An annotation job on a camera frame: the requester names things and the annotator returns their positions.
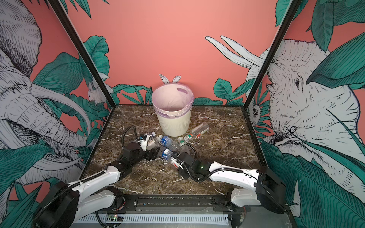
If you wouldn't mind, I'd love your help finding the tea bottle white yellow label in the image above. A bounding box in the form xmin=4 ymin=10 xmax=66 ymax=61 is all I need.
xmin=147 ymin=135 xmax=163 ymax=150

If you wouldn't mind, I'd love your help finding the clear bottle purple label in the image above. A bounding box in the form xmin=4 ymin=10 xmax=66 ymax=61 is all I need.
xmin=147 ymin=132 xmax=156 ymax=138

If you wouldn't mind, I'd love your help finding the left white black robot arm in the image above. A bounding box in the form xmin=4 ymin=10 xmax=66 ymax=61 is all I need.
xmin=31 ymin=142 xmax=160 ymax=228

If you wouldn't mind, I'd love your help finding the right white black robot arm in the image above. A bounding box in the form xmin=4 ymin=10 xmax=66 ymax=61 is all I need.
xmin=172 ymin=153 xmax=288 ymax=214

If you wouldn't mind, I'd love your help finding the white ribbed trash bin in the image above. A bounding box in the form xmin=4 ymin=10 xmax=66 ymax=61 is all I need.
xmin=156 ymin=109 xmax=192 ymax=137

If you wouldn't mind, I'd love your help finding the pink bin liner bag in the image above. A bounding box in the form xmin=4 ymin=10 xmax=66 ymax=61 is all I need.
xmin=152 ymin=83 xmax=194 ymax=118

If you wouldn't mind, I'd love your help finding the blue label bottle middle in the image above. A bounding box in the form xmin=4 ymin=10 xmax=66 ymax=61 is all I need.
xmin=161 ymin=147 xmax=173 ymax=162

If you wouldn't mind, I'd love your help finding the blue label bottle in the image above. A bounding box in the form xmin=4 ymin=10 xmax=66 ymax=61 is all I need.
xmin=160 ymin=136 xmax=180 ymax=152
xmin=161 ymin=147 xmax=173 ymax=162

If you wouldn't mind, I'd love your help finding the blue label bottle upper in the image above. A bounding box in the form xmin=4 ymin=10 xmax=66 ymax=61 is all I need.
xmin=160 ymin=136 xmax=180 ymax=152

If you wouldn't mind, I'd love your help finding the green neck bottle near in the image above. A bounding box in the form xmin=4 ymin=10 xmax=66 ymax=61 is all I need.
xmin=178 ymin=137 xmax=191 ymax=155

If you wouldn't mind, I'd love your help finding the green neck bottle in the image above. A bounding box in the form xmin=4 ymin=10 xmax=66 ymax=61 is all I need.
xmin=183 ymin=122 xmax=210 ymax=143
xmin=178 ymin=137 xmax=191 ymax=155

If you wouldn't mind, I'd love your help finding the green neck bottle far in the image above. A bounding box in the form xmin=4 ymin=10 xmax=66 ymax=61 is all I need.
xmin=183 ymin=122 xmax=210 ymax=143

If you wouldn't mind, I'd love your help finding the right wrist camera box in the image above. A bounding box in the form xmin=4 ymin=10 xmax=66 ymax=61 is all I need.
xmin=171 ymin=158 xmax=183 ymax=169

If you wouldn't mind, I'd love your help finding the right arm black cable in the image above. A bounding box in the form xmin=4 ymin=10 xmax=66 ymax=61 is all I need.
xmin=186 ymin=143 xmax=197 ymax=159

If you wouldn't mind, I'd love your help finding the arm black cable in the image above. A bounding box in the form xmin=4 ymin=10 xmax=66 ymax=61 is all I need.
xmin=186 ymin=143 xmax=197 ymax=159
xmin=122 ymin=125 xmax=139 ymax=149

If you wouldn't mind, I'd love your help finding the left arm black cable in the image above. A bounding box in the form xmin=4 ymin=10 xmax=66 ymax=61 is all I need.
xmin=122 ymin=125 xmax=139 ymax=149

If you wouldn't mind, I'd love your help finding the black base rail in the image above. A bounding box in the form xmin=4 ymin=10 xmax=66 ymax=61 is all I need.
xmin=120 ymin=194 xmax=246 ymax=213

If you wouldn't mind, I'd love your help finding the white slotted cable duct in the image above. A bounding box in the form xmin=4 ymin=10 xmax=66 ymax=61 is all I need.
xmin=74 ymin=213 xmax=230 ymax=226

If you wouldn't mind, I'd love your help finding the left black frame post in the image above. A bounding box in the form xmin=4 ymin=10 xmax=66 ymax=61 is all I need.
xmin=48 ymin=0 xmax=117 ymax=109

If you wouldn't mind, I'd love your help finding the black frame post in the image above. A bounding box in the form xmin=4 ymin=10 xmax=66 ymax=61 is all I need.
xmin=243 ymin=0 xmax=302 ymax=111
xmin=48 ymin=0 xmax=117 ymax=109

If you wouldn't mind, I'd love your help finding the right black frame post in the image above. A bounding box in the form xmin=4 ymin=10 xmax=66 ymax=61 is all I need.
xmin=243 ymin=0 xmax=302 ymax=111

